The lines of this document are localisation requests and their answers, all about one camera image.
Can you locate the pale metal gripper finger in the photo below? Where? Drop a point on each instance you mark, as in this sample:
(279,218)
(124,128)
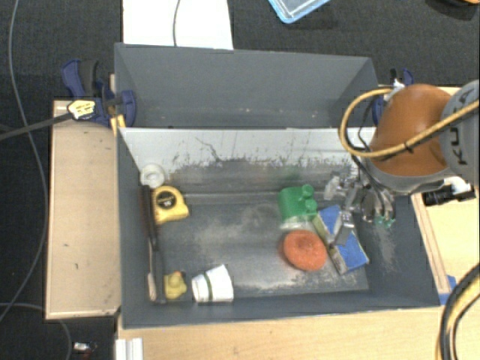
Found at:
(332,188)
(343,229)

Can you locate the blue box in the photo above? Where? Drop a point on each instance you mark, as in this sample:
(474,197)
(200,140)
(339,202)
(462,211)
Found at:
(352,255)

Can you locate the green toy block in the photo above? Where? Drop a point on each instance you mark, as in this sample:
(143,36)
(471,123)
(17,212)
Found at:
(296,204)

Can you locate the orange round sponge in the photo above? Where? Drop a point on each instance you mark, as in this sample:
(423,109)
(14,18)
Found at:
(303,249)

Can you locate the grey metal bin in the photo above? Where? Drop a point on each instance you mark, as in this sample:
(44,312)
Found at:
(232,234)

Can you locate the yellow tape measure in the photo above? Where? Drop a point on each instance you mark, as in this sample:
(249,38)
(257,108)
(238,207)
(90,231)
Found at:
(168,204)

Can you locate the yellow rubber duck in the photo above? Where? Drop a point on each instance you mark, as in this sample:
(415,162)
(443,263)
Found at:
(174,285)

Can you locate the pale wood flat board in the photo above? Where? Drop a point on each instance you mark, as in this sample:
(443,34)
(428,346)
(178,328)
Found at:
(82,208)

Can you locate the black cylinder on white bracket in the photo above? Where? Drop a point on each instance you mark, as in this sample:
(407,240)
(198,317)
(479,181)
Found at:
(438,195)

